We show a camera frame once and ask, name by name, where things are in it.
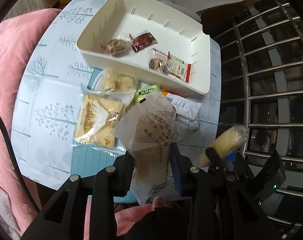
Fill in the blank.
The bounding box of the yellow rice cake packet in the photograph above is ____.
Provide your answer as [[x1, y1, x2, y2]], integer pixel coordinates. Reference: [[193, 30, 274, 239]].
[[199, 125, 248, 167]]

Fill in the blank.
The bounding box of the translucent printed snack packet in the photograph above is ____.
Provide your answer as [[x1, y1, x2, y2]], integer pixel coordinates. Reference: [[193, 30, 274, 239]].
[[112, 90, 176, 205]]

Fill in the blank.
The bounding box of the white red snack packet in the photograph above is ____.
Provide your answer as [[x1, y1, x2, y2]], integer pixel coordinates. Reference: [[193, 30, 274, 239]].
[[167, 52, 192, 83]]

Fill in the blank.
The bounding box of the nut snack clear packet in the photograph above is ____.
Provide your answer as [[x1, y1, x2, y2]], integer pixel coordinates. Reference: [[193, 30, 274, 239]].
[[101, 37, 130, 56]]

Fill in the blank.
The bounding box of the dark red jerky packet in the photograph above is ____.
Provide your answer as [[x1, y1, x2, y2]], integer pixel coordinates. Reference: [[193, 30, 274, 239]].
[[129, 32, 158, 53]]

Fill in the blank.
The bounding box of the teal striped placemat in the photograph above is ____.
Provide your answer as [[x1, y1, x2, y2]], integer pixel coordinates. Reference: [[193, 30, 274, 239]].
[[71, 69, 137, 204]]

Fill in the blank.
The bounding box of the white round pastry packet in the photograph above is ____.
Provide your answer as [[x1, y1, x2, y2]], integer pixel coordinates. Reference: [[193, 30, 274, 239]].
[[166, 93, 203, 135]]

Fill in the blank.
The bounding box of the cracker packet clear wrap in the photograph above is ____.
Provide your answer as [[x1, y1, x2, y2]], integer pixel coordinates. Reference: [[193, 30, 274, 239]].
[[73, 93, 125, 148]]

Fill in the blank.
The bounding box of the orange snack packet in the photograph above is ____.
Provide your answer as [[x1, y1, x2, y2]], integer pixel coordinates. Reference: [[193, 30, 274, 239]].
[[161, 89, 185, 98]]

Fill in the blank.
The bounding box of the steel window grille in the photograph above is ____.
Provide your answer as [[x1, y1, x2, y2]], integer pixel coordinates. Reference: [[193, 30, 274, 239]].
[[210, 0, 303, 228]]

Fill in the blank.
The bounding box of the green snack packet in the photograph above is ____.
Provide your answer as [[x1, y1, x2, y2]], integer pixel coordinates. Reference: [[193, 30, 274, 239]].
[[132, 85, 161, 104]]

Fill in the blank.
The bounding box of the small cracker packet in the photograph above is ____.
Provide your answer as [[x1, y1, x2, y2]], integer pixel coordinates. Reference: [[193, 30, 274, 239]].
[[94, 70, 138, 93]]

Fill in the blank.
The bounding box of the tree-print white tablecloth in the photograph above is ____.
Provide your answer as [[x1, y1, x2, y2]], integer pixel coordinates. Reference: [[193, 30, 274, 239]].
[[10, 0, 222, 203]]

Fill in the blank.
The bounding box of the white plastic storage bin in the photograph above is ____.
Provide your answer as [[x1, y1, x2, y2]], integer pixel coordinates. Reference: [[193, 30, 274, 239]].
[[76, 0, 211, 96]]

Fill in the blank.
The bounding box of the black cable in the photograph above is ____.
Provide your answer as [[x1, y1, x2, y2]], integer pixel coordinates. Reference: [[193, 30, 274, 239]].
[[0, 104, 41, 214]]

